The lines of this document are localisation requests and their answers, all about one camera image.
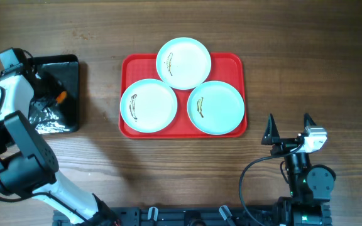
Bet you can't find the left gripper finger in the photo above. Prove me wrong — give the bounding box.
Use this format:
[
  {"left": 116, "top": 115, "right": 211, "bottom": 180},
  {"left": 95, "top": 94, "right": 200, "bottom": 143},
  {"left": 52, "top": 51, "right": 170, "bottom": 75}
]
[
  {"left": 41, "top": 73, "right": 63, "bottom": 94},
  {"left": 31, "top": 92, "right": 58, "bottom": 111}
]

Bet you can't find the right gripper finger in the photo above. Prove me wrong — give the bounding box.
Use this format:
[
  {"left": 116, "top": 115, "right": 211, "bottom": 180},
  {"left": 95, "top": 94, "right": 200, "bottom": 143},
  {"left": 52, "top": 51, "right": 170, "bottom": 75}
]
[
  {"left": 261, "top": 114, "right": 280, "bottom": 145},
  {"left": 304, "top": 113, "right": 316, "bottom": 127}
]

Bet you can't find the orange sponge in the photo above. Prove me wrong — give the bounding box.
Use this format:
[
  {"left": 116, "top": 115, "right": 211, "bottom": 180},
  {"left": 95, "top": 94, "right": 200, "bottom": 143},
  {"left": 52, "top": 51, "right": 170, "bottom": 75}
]
[{"left": 55, "top": 91, "right": 67, "bottom": 104}]

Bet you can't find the white plate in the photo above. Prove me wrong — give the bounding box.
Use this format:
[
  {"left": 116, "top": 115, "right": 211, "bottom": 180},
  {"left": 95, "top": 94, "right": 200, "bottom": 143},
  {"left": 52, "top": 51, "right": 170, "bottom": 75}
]
[
  {"left": 155, "top": 37, "right": 212, "bottom": 90},
  {"left": 187, "top": 80, "right": 245, "bottom": 136},
  {"left": 119, "top": 78, "right": 178, "bottom": 133}
]

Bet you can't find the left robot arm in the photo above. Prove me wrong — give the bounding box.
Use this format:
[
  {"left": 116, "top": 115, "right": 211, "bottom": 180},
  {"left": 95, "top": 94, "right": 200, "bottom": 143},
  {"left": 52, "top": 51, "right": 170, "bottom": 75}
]
[{"left": 0, "top": 48, "right": 121, "bottom": 225}]

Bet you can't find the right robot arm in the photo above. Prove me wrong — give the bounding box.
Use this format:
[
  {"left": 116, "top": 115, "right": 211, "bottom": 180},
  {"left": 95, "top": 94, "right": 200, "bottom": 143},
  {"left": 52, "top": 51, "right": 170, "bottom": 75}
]
[{"left": 261, "top": 114, "right": 336, "bottom": 226}]

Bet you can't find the red plastic tray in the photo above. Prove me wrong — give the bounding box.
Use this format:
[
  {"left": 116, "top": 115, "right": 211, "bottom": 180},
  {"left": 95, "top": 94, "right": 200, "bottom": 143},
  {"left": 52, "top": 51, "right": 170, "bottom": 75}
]
[{"left": 118, "top": 52, "right": 245, "bottom": 139}]

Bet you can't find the black water basin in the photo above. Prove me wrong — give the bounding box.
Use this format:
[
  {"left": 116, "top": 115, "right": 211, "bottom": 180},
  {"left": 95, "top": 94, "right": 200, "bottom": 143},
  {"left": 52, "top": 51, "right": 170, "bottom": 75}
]
[{"left": 28, "top": 54, "right": 80, "bottom": 134}]

